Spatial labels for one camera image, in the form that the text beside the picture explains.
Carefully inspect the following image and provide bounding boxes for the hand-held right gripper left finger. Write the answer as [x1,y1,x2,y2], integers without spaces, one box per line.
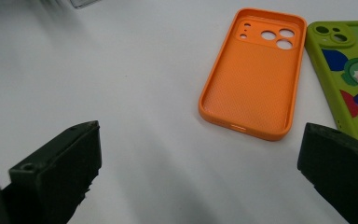
[1,120,103,224]

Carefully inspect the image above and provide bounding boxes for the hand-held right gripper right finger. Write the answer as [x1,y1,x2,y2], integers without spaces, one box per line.
[297,122,358,224]

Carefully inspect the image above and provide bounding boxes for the green cartoon phone case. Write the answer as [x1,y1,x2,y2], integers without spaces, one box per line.
[304,20,358,150]

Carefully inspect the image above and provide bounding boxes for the orange phone case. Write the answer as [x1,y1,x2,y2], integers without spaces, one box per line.
[198,7,308,142]

